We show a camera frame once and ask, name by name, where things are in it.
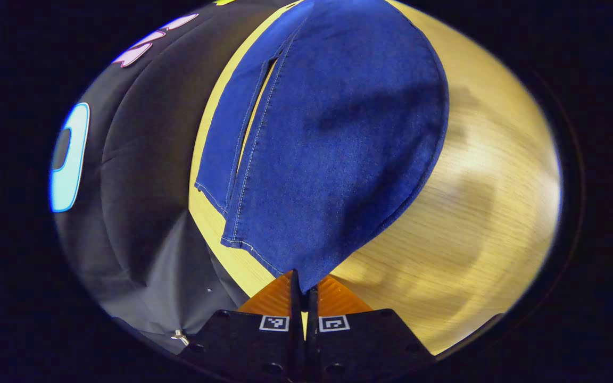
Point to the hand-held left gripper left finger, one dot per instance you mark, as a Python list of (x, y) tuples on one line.
[(296, 298)]

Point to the silver spring clip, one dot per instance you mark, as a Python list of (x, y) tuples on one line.
[(180, 336)]

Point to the black backdrop cloth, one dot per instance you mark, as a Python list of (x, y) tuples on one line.
[(141, 175)]

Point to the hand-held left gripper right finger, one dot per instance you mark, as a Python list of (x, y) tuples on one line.
[(312, 306)]

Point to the blue denim jeans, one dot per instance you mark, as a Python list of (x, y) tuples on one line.
[(338, 133)]

